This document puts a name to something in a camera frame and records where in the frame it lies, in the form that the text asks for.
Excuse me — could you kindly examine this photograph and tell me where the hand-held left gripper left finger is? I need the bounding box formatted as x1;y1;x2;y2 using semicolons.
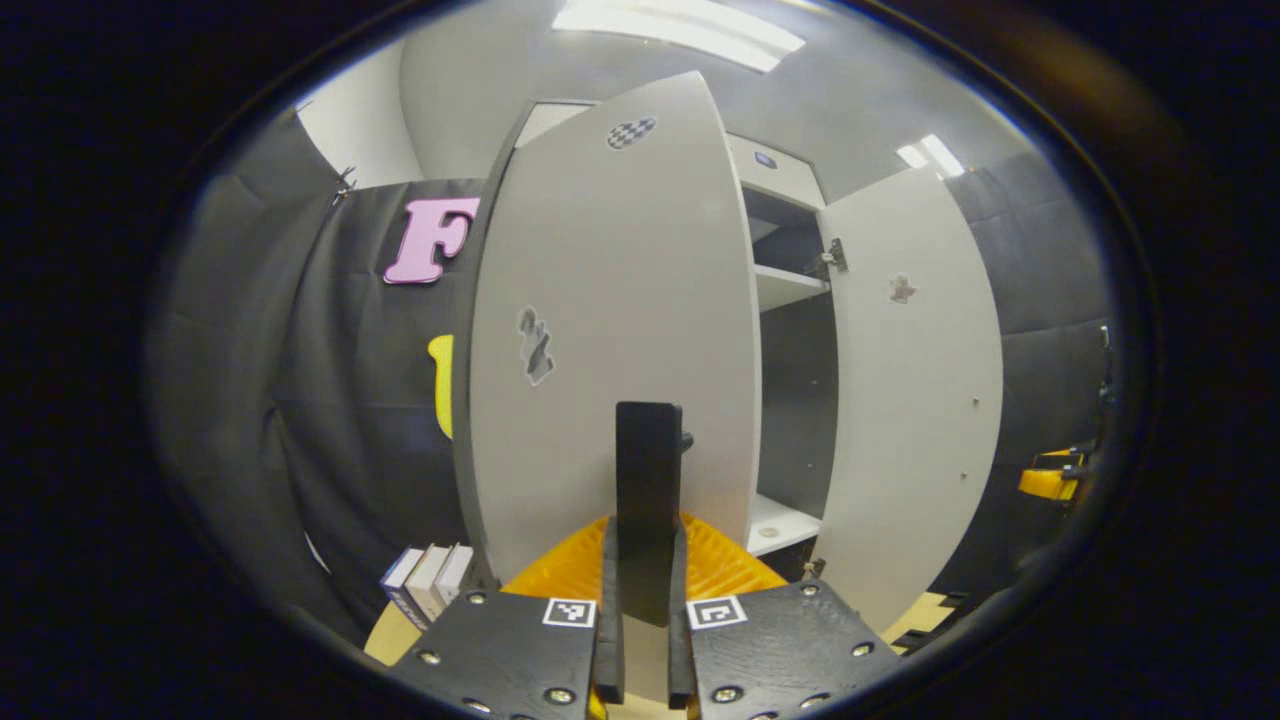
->
385;515;626;720

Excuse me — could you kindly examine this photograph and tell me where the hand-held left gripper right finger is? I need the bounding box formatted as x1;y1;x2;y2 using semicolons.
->
668;512;901;720

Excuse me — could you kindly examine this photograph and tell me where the grey cabinet door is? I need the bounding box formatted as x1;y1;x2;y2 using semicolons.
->
815;165;1004;636
452;70;763;591

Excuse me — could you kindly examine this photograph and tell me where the black door handle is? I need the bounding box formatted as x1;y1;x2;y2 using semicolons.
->
615;401;694;629

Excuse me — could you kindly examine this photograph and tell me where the white paperback book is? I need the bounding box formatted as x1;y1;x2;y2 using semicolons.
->
405;543;453;623

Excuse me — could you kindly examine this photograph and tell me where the small ceiling light panel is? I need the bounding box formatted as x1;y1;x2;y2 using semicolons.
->
897;133;966;179

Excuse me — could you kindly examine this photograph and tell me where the large ceiling light panel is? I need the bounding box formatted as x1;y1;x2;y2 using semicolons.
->
552;0;806;73

